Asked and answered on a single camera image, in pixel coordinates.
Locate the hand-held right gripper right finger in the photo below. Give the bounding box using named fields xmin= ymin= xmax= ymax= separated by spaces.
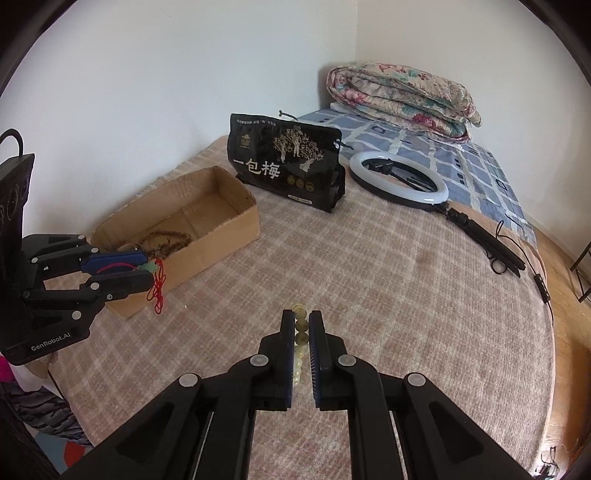
xmin=308 ymin=310 xmax=536 ymax=480

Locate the brown cardboard box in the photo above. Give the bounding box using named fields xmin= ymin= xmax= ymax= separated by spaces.
xmin=91 ymin=166 xmax=262 ymax=320

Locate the folded floral quilt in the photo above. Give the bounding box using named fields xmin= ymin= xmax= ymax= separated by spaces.
xmin=326 ymin=61 xmax=483 ymax=141

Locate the thin bangle with red cord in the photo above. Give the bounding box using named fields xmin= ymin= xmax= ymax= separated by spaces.
xmin=99 ymin=258 xmax=168 ymax=315

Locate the black metal clothes rack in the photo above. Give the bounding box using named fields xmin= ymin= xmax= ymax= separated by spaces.
xmin=570 ymin=242 xmax=591 ymax=305

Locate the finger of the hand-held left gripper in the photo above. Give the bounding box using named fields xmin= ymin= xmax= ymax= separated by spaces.
xmin=23 ymin=234 xmax=145 ymax=278
xmin=22 ymin=270 xmax=156 ymax=327

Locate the blue patterned bed sheet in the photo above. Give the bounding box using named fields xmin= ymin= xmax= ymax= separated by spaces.
xmin=295 ymin=106 xmax=539 ymax=252

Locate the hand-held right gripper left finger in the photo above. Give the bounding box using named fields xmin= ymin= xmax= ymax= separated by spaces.
xmin=60 ymin=310 xmax=296 ymax=480

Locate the black printed snack bag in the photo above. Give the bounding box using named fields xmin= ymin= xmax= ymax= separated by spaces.
xmin=228 ymin=111 xmax=346 ymax=214

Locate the ring light with black stand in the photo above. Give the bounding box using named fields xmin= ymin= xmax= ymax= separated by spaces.
xmin=348 ymin=151 xmax=527 ymax=278

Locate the dark patterned cloth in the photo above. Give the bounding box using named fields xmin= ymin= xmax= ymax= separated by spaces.
xmin=0 ymin=355 xmax=93 ymax=480

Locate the long brown bead necklace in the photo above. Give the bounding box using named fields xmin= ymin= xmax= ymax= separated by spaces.
xmin=122 ymin=231 xmax=194 ymax=261

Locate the white large-bead bracelet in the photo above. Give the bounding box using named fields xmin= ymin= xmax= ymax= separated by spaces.
xmin=291 ymin=302 xmax=310 ymax=387

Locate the black cable with inline controller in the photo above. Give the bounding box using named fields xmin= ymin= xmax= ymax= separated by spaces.
xmin=489 ymin=220 xmax=555 ymax=324

